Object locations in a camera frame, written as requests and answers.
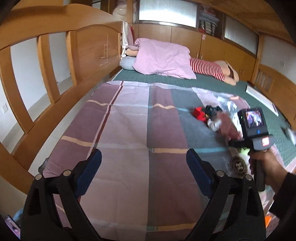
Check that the pink pillow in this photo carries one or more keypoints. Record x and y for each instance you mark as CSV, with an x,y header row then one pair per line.
x,y
163,58

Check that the wooden bed frame railing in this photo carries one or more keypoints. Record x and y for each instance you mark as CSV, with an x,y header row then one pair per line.
x,y
93,50

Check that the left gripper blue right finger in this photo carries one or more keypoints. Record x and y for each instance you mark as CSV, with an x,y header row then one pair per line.
x,y
202,172

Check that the right hand of person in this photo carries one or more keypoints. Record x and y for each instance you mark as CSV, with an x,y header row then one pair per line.
x,y
275,174

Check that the plaid purple pink bedsheet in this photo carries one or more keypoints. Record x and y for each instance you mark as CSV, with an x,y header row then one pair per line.
x,y
143,189

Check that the light blue round pillow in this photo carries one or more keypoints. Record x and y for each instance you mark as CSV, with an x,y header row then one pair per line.
x,y
127,63

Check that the red crumpled wrapper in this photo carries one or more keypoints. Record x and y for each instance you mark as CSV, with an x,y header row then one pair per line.
x,y
199,114

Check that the round dark lid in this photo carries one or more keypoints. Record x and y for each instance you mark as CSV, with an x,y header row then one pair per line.
x,y
238,167

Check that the clear plastic packaging bag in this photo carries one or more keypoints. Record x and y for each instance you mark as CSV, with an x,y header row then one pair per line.
x,y
226,123

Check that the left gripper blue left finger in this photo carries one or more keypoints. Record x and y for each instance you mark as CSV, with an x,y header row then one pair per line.
x,y
85,172

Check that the white flat board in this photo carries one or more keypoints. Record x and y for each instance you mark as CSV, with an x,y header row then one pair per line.
x,y
262,99

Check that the green quilted mattress cover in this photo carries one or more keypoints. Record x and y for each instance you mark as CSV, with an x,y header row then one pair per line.
x,y
275,124

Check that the red striped plush doll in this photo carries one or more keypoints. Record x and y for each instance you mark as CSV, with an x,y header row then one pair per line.
x,y
220,70

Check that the black crumpled bag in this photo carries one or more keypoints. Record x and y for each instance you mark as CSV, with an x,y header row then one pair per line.
x,y
212,111

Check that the wooden wall cabinets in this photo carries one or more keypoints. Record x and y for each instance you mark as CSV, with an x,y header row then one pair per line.
x,y
208,33

